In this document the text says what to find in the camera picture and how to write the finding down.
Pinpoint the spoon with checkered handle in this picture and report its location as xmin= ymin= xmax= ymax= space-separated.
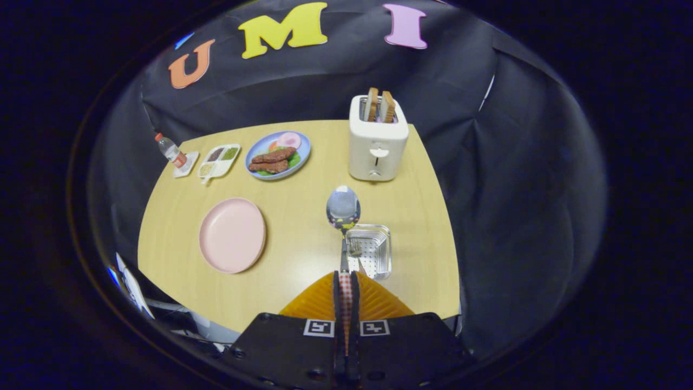
xmin=326 ymin=185 xmax=362 ymax=353

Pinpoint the brown meat strip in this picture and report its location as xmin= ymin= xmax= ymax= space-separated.
xmin=248 ymin=160 xmax=289 ymax=174
xmin=251 ymin=147 xmax=297 ymax=164

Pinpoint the blue food plate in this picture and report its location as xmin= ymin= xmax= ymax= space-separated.
xmin=245 ymin=131 xmax=312 ymax=180

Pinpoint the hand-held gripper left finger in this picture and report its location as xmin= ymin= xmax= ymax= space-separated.
xmin=219 ymin=271 xmax=347 ymax=388

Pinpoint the white paper board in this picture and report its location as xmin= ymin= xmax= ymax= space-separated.
xmin=115 ymin=252 xmax=155 ymax=320

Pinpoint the pink plate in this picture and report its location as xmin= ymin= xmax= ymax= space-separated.
xmin=198 ymin=197 xmax=267 ymax=274

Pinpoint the small white square dish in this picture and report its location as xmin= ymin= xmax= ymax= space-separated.
xmin=173 ymin=151 xmax=200 ymax=178

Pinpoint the brown toast slice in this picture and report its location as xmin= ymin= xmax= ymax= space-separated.
xmin=363 ymin=87 xmax=379 ymax=122
xmin=379 ymin=90 xmax=396 ymax=124

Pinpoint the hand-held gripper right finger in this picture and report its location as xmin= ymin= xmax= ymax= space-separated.
xmin=349 ymin=270 xmax=478 ymax=388

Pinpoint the metal wire cutlery basket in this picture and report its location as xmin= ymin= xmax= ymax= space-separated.
xmin=345 ymin=224 xmax=392 ymax=281

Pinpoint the clear bottle with red label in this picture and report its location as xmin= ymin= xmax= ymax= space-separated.
xmin=155 ymin=133 xmax=188 ymax=168

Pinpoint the fork with checkered handle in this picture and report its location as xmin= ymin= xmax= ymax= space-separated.
xmin=349 ymin=238 xmax=370 ymax=278

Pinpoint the white toaster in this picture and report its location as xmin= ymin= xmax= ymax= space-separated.
xmin=348 ymin=95 xmax=410 ymax=182

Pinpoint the white divided seasoning tray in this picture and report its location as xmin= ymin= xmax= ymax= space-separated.
xmin=197 ymin=144 xmax=241 ymax=182

